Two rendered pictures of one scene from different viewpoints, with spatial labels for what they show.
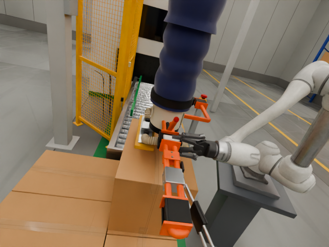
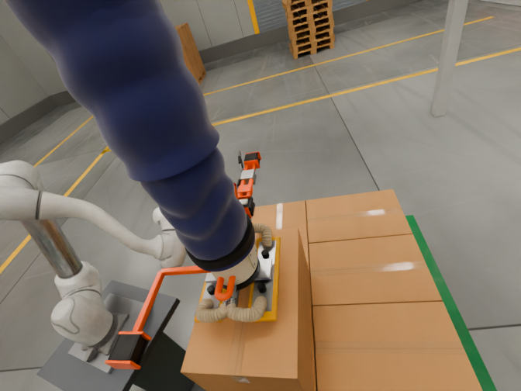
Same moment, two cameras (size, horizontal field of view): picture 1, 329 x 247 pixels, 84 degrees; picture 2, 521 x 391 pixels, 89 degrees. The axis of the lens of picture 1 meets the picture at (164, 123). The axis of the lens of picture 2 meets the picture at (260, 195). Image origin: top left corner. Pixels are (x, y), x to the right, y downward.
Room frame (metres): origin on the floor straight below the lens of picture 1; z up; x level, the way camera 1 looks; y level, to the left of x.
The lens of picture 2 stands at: (1.40, 0.42, 1.87)
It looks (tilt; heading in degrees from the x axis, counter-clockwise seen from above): 39 degrees down; 207
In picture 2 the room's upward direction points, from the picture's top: 19 degrees counter-clockwise
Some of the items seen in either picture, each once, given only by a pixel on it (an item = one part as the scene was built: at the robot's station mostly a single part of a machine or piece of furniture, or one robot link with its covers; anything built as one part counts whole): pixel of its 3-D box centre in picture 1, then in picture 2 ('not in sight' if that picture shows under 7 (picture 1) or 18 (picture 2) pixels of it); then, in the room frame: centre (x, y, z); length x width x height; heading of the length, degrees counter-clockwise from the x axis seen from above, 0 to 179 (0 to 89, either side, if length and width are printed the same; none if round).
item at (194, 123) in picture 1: (189, 136); not in sight; (1.92, -0.33, 0.50); 0.07 x 0.07 x 1.00; 9
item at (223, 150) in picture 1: (219, 150); not in sight; (0.70, -0.27, 1.16); 0.09 x 0.06 x 0.09; 9
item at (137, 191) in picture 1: (152, 170); (260, 311); (0.92, 0.00, 0.74); 0.60 x 0.40 x 0.40; 8
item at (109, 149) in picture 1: (148, 156); not in sight; (1.27, 0.06, 0.58); 0.70 x 0.03 x 0.06; 99
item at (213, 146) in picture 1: (204, 148); not in sight; (0.69, -0.20, 1.16); 0.09 x 0.07 x 0.08; 99
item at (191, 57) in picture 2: not in sight; (173, 51); (-5.54, -4.14, 0.87); 1.20 x 1.01 x 1.74; 14
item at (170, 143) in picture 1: (169, 141); (241, 207); (0.68, -0.04, 1.16); 0.10 x 0.08 x 0.06; 99
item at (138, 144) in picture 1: (146, 128); (264, 271); (0.91, 0.09, 1.05); 0.34 x 0.10 x 0.05; 9
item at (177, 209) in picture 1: (174, 215); (253, 160); (0.33, -0.09, 1.16); 0.08 x 0.07 x 0.05; 9
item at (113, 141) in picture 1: (127, 104); not in sight; (2.37, 0.58, 0.50); 2.31 x 0.05 x 0.19; 9
